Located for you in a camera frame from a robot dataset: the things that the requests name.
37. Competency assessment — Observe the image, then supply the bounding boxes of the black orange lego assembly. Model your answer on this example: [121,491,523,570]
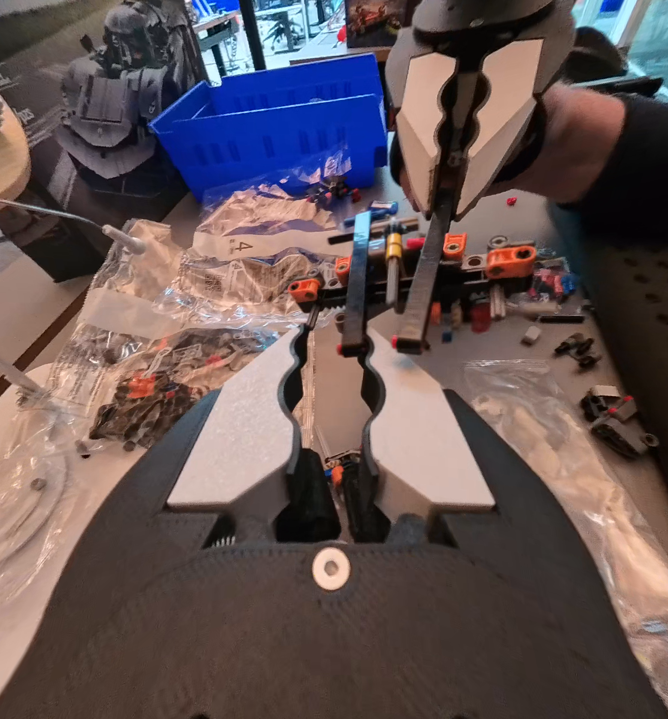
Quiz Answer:
[288,210,538,360]

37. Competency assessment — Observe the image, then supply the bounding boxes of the crumpled clear plastic bag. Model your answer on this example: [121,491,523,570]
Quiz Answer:
[202,140,382,231]

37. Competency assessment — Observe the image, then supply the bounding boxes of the dark lego set box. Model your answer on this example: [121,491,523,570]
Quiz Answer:
[0,0,245,284]

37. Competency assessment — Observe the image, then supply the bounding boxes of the wooden background desk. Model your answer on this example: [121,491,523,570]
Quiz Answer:
[289,42,393,67]

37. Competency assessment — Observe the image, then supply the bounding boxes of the grey cable white plug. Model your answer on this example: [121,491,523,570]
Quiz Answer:
[0,194,147,254]

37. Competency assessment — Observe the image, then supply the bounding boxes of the blue plastic bin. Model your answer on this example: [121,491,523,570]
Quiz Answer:
[148,52,390,203]

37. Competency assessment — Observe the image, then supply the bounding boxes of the empty clear zip bag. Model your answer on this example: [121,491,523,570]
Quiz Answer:
[462,359,668,703]

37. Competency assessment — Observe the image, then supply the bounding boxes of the clear bag white strip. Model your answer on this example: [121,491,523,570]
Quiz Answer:
[154,225,346,338]
[67,219,200,366]

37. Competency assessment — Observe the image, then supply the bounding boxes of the red lego set box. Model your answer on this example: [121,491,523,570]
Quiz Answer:
[345,0,405,48]

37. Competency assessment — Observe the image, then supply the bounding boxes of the white round base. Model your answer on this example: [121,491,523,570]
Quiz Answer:
[0,444,67,576]

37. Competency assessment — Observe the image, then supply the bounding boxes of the black office chair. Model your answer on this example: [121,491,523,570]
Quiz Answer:
[570,25,665,104]

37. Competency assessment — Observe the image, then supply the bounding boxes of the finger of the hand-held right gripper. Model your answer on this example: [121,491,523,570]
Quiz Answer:
[452,38,544,221]
[396,51,465,212]

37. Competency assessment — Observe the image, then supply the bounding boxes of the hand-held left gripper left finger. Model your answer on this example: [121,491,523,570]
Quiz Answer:
[167,326,341,543]

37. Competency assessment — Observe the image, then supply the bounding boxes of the person's right forearm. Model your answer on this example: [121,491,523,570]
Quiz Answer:
[556,76,668,254]

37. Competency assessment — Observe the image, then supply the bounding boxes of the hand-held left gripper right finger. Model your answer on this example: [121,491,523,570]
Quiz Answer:
[342,328,496,544]

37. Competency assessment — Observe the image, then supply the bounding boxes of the small bag red blue parts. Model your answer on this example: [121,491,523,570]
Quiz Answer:
[528,255,584,307]

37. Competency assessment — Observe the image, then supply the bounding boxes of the clear bag over white base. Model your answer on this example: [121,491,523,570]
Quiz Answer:
[0,359,96,619]

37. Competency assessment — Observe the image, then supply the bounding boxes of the black lego pins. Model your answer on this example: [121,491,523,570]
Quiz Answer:
[554,331,602,370]

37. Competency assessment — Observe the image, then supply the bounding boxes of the clear bag black orange parts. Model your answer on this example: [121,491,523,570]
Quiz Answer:
[50,320,312,458]

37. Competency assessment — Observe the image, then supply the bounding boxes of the grey black lego connectors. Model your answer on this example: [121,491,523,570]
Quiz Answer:
[580,385,659,460]

